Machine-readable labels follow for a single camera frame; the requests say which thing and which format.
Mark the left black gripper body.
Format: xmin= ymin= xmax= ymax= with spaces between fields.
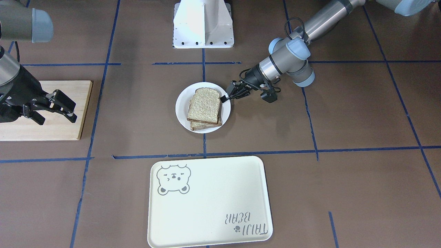
xmin=235 ymin=65 xmax=267 ymax=99

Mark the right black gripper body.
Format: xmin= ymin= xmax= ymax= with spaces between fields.
xmin=0 ymin=65 xmax=49 ymax=123

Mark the brown bread slice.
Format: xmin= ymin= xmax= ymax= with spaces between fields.
xmin=186 ymin=87 xmax=221 ymax=124

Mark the white round plate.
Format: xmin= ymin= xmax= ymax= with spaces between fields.
xmin=175 ymin=82 xmax=231 ymax=134

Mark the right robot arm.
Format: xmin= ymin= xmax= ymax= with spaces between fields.
xmin=0 ymin=0 xmax=77 ymax=125

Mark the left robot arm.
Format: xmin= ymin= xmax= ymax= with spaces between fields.
xmin=220 ymin=0 xmax=366 ymax=103

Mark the wooden cutting board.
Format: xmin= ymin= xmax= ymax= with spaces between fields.
xmin=0 ymin=80 xmax=93 ymax=141

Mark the bottom toast slice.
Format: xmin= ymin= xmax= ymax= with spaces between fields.
xmin=186 ymin=99 xmax=222 ymax=131

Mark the cream bear serving tray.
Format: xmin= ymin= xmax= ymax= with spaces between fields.
xmin=147 ymin=156 xmax=274 ymax=248

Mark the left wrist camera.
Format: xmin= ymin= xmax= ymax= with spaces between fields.
xmin=260 ymin=87 xmax=281 ymax=103

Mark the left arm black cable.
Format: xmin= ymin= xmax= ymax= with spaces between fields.
xmin=284 ymin=17 xmax=307 ymax=43

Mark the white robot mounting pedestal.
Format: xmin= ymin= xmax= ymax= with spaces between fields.
xmin=172 ymin=0 xmax=235 ymax=49

